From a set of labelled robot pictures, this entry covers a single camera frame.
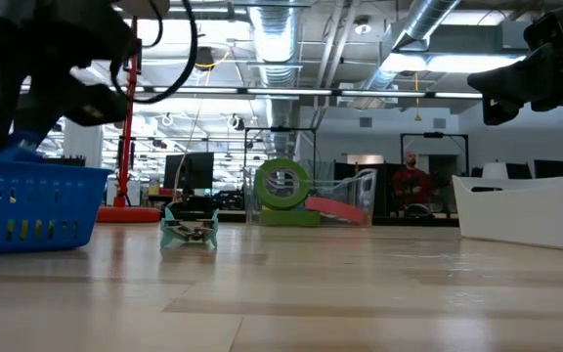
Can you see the long ceiling light strip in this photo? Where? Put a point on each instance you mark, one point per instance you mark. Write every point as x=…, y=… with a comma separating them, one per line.
x=384, y=93

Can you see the pink tape roll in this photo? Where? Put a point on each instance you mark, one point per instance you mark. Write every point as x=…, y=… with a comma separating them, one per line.
x=333, y=207

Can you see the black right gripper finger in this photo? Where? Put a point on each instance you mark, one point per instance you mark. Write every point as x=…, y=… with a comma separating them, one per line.
x=521, y=80

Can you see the green tape roll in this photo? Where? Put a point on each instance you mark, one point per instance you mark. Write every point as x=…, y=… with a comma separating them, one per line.
x=259, y=184
x=291, y=218

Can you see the clear plastic container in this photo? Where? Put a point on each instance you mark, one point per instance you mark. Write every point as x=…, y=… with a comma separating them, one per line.
x=355, y=190

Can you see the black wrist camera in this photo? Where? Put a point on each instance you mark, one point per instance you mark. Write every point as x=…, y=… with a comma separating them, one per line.
x=501, y=111
x=98, y=105

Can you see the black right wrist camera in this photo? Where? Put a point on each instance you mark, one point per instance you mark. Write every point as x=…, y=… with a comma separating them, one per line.
x=501, y=111

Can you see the teal staple remover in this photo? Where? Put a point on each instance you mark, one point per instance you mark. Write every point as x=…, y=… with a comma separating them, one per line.
x=188, y=233

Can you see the white plastic tray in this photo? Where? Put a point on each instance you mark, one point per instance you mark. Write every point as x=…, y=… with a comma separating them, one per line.
x=531, y=205

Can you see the silver ceiling duct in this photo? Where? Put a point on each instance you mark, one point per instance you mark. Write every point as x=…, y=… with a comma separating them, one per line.
x=274, y=44
x=423, y=19

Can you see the person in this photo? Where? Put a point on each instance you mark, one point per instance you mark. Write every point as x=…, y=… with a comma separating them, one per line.
x=411, y=183

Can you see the blue plastic basket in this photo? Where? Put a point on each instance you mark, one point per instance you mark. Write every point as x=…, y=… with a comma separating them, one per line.
x=27, y=205

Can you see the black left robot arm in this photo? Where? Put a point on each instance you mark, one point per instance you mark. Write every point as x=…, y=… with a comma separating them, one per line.
x=42, y=7

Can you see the white column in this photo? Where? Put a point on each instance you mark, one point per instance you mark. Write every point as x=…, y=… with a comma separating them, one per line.
x=83, y=142

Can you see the yellow mini stapler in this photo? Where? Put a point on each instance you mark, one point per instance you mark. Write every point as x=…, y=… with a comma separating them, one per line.
x=10, y=230

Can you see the black ceiling device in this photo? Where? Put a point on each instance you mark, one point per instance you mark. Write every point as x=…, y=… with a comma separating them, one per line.
x=203, y=57

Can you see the black metal stand frame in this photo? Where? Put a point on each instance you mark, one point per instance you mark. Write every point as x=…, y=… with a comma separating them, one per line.
x=433, y=134

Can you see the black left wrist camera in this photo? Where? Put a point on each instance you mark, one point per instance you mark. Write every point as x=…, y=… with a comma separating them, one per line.
x=98, y=105

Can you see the white chair back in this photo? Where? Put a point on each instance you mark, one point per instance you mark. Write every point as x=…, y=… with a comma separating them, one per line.
x=494, y=171

